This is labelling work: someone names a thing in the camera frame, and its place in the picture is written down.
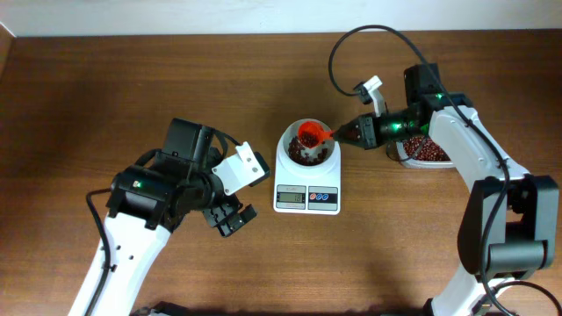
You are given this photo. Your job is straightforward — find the white round bowl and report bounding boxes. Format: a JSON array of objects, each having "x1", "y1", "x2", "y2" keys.
[{"x1": 277, "y1": 118, "x2": 338, "y2": 167}]

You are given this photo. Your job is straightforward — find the orange measuring scoop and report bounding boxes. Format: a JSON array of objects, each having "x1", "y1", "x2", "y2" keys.
[{"x1": 298, "y1": 120, "x2": 334, "y2": 148}]

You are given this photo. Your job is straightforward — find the white digital kitchen scale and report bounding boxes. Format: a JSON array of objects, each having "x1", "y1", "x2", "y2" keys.
[{"x1": 273, "y1": 144, "x2": 342, "y2": 215}]

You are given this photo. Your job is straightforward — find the red beans in bowl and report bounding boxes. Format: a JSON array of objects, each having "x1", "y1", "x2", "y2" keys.
[{"x1": 287, "y1": 136, "x2": 329, "y2": 166}]

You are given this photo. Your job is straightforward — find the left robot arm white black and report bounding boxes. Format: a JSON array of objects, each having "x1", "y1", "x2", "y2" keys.
[{"x1": 69, "y1": 118, "x2": 270, "y2": 315}]

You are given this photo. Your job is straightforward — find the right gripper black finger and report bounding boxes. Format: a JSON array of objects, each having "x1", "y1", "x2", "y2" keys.
[
  {"x1": 332, "y1": 131, "x2": 360, "y2": 146},
  {"x1": 335, "y1": 121, "x2": 360, "y2": 134}
]

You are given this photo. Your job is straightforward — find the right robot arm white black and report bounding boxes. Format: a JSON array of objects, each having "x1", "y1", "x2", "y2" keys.
[{"x1": 333, "y1": 63, "x2": 559, "y2": 315}]

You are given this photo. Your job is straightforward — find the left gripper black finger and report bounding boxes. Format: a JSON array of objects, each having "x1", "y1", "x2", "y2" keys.
[
  {"x1": 202, "y1": 195, "x2": 242, "y2": 227},
  {"x1": 218, "y1": 205, "x2": 257, "y2": 238}
]

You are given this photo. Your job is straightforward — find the clear plastic bean container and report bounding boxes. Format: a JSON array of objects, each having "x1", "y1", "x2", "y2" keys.
[{"x1": 385, "y1": 136, "x2": 454, "y2": 169}]

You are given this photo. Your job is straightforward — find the red adzuki beans in container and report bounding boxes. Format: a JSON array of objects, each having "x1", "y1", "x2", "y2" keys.
[{"x1": 402, "y1": 136, "x2": 450, "y2": 162}]

